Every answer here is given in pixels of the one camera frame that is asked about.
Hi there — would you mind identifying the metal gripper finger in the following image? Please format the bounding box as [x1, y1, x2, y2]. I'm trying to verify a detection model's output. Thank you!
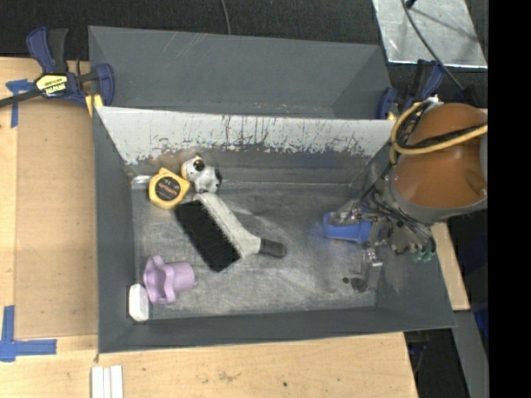
[329, 208, 374, 226]
[363, 248, 384, 293]

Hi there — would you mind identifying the blue cup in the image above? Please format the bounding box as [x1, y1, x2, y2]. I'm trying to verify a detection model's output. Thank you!
[322, 211, 371, 244]

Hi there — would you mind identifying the grey metal bin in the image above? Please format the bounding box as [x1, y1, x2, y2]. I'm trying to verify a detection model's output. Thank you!
[87, 25, 458, 354]

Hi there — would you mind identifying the white brush with black bristles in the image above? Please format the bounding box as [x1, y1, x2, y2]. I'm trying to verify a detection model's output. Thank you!
[173, 192, 288, 274]

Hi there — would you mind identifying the white and black toy animal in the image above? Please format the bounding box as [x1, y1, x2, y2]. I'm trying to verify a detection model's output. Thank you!
[180, 154, 223, 194]

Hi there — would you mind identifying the yellow tape measure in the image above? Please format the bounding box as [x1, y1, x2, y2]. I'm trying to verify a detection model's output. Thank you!
[148, 167, 192, 210]

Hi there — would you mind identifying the purple flower-shaped cup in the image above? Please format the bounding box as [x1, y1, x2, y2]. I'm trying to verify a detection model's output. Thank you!
[142, 255, 197, 305]

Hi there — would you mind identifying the small white block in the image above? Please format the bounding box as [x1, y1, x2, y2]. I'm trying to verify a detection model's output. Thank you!
[128, 283, 151, 323]

